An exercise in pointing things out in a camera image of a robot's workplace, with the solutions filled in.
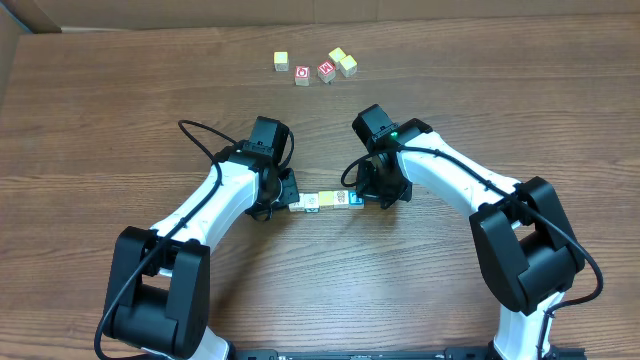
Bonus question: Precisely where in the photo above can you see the white picture block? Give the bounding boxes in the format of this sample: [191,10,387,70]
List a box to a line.
[288,193,305,212]

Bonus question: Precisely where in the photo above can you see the white block blue letter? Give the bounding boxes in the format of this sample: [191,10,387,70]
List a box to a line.
[348,190,365,209]

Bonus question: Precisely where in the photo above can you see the white block yellow sides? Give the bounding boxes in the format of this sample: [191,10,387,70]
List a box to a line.
[333,190,349,209]

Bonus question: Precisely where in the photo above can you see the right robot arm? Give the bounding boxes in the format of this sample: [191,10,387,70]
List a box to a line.
[352,104,585,359]

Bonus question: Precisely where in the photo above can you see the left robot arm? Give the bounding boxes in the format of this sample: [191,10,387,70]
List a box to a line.
[94,116,299,360]

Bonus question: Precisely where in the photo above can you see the red block letter O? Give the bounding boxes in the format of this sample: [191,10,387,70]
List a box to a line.
[294,66,310,86]

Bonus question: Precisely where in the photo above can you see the red block letter E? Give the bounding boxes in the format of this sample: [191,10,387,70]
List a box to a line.
[317,60,336,84]

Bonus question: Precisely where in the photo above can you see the yellow block back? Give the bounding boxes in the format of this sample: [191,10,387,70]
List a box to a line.
[328,47,346,68]

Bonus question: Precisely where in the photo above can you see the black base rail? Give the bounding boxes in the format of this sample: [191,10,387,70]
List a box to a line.
[141,347,587,360]

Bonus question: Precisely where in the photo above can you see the cardboard box wall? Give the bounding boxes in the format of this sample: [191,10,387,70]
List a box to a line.
[1,0,639,32]

